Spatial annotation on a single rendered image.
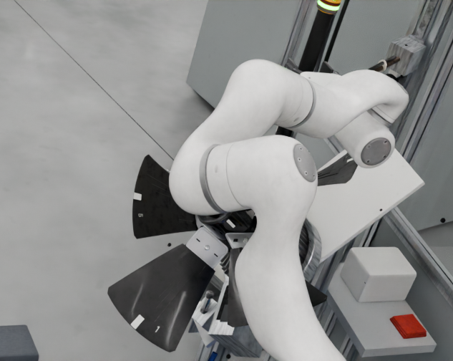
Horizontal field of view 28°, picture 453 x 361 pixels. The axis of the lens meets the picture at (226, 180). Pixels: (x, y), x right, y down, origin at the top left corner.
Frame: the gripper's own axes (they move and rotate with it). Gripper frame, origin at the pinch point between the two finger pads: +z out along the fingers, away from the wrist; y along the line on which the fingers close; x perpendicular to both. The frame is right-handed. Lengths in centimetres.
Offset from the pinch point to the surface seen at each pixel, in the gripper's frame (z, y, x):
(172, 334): -6, -15, -70
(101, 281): 121, 16, -164
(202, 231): 9, -7, -50
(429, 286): 10, 70, -71
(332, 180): -7.0, 11.4, -23.2
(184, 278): 3, -12, -60
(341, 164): -1.0, 16.7, -22.9
